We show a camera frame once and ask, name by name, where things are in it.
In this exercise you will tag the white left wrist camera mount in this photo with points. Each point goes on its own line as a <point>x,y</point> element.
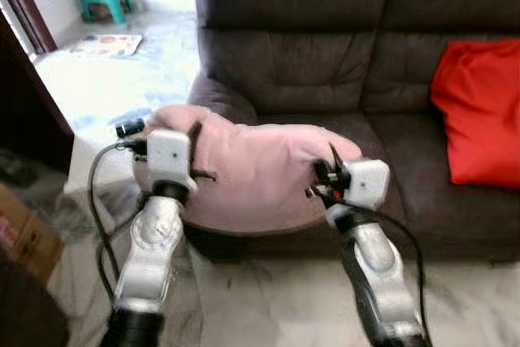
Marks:
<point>169,158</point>

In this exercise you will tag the red pillow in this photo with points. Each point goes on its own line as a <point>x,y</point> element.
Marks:
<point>479,111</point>

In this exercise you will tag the cardboard box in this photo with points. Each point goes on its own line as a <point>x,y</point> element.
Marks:
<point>28,237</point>

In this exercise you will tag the dark wooden cabinet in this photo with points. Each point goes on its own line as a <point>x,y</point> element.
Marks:
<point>28,103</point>

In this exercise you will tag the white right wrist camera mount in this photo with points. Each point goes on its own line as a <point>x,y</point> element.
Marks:
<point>367,183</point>

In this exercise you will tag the dark brown fabric sofa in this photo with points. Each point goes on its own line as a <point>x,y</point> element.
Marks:
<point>325,62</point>

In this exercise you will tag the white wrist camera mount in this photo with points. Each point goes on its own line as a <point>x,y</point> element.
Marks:
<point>367,183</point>
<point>169,158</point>

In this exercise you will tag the dark brown door frame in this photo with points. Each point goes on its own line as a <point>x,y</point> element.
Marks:
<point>28,10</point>

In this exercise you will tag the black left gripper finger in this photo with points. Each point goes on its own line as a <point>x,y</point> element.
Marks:
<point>205,175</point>
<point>194,142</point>

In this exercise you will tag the pink pillow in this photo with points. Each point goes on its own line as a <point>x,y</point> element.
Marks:
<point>260,172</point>

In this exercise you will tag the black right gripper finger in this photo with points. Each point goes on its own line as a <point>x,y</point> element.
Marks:
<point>336,160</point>
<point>318,193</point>

